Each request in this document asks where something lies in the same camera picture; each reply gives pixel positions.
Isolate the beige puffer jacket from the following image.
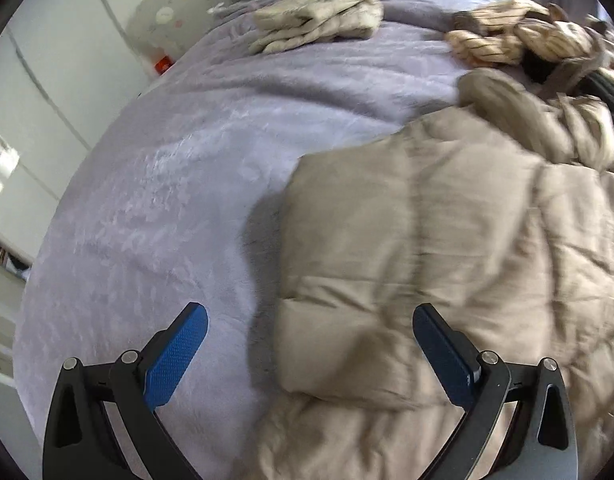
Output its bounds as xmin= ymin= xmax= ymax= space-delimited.
xmin=248 ymin=68 xmax=614 ymax=479

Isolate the lavender embossed bed blanket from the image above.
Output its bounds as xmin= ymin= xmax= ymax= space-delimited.
xmin=12 ymin=0 xmax=614 ymax=480

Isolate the black fleece garment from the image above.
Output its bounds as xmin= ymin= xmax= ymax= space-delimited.
xmin=520 ymin=51 xmax=614 ymax=124

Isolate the white wardrobe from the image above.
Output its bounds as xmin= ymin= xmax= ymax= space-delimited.
xmin=0 ymin=0 xmax=153 ymax=260

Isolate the cream striped robe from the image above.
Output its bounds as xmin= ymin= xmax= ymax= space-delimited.
xmin=443 ymin=0 xmax=613 ymax=97

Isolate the white standing fan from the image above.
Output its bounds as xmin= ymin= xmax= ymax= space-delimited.
xmin=126 ymin=0 xmax=202 ymax=75

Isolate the folded cream quilted garment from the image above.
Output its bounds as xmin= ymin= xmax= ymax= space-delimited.
xmin=249 ymin=0 xmax=384 ymax=54

